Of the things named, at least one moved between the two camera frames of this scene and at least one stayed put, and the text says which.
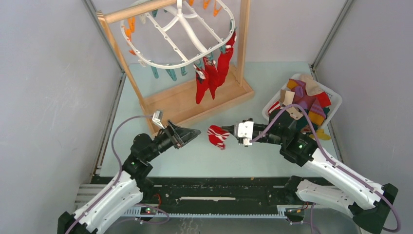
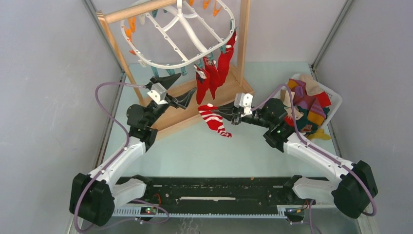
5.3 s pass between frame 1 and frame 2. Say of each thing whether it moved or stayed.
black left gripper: moved
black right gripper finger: moved
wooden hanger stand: stayed
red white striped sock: moved
